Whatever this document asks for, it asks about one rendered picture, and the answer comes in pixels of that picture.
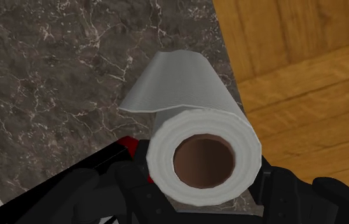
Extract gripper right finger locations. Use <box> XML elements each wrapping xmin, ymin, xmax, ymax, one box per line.
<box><xmin>248</xmin><ymin>156</ymin><xmax>349</xmax><ymax>224</ymax></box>

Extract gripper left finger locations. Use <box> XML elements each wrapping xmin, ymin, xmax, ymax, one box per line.
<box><xmin>16</xmin><ymin>139</ymin><xmax>180</xmax><ymax>224</ymax></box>

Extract black and red flat object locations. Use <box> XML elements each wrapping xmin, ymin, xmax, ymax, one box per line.
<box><xmin>0</xmin><ymin>136</ymin><xmax>155</xmax><ymax>224</ymax></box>

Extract white paper towel roll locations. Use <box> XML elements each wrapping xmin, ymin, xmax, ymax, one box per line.
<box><xmin>119</xmin><ymin>49</ymin><xmax>263</xmax><ymax>207</ymax></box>

